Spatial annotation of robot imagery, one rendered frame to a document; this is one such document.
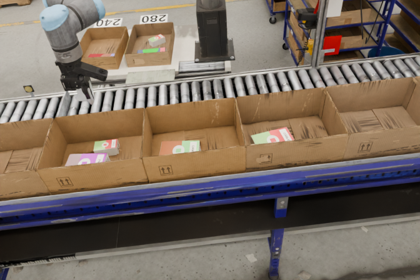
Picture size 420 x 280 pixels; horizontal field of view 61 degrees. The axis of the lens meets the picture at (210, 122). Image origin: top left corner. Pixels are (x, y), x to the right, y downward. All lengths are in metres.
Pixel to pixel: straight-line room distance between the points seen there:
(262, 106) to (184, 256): 1.10
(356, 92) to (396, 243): 1.08
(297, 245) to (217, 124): 1.01
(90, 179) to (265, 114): 0.80
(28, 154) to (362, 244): 1.88
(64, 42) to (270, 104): 0.88
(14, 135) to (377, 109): 1.64
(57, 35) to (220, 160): 0.71
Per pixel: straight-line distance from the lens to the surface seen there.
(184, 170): 1.41
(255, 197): 1.48
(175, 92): 2.10
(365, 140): 1.50
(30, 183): 1.55
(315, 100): 1.66
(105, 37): 2.74
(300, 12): 2.12
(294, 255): 2.29
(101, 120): 1.64
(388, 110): 1.84
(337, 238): 2.39
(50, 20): 1.24
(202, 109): 1.57
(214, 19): 2.21
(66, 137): 1.74
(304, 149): 1.42
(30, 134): 1.77
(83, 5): 1.30
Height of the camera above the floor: 2.04
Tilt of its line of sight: 43 degrees down
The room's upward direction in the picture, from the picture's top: 6 degrees counter-clockwise
